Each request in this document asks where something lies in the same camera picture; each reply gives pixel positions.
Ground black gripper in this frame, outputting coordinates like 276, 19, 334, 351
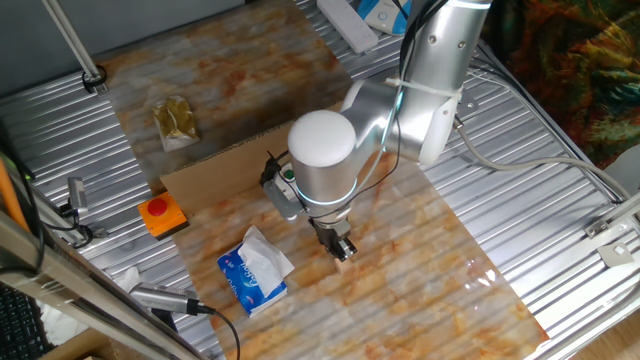
307, 217, 359, 263

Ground marble pattern table mat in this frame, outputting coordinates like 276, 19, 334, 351
97, 2, 551, 360

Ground blue tissue pack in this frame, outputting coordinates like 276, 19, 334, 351
216, 224, 296, 319

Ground orange box red emergency button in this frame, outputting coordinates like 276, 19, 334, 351
137, 192, 190, 241

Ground gold foil packet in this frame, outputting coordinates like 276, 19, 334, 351
151, 94, 201, 153

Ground crumpled white tissue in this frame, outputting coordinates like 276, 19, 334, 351
37, 266, 142, 347

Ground white power strip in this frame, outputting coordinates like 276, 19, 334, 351
316, 0, 380, 55

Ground blue and white device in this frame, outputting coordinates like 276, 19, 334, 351
357, 0, 414, 36

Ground metal plate with square hole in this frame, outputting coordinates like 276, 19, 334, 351
596, 241, 636, 269

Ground aluminium profile bar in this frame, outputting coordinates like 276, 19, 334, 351
584, 192, 640, 236

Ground brown cardboard box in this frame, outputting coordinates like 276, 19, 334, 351
39, 327, 134, 360

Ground pale grey panel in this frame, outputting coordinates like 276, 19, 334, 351
602, 144, 640, 197

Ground colourful patterned cloth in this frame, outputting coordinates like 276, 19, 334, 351
479, 0, 640, 170

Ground black keyboard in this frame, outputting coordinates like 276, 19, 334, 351
0, 282, 54, 360

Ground orange pole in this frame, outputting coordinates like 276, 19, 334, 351
0, 158, 30, 232

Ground metal pole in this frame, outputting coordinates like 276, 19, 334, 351
40, 0, 109, 96

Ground wrist camera with grey mount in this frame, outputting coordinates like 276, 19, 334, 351
258, 151, 307, 223

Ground black camera cable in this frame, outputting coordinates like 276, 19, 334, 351
197, 303, 242, 360

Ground brown cardboard wall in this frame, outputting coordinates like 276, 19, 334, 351
159, 102, 346, 216

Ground thick grey robot cable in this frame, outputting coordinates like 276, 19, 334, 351
452, 114, 634, 204

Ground silver camera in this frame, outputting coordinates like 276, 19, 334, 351
128, 281, 202, 317

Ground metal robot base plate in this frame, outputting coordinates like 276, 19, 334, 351
457, 92, 480, 122

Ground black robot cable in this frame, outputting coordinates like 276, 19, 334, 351
392, 0, 449, 81

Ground small metal corner bracket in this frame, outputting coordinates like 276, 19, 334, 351
583, 218, 610, 240

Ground small grey camera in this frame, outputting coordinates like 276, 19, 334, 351
67, 176, 90, 210

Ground metal camera mount clamp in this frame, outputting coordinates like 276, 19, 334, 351
58, 203, 109, 250

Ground taped aluminium frame bar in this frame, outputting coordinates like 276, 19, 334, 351
0, 209, 206, 360

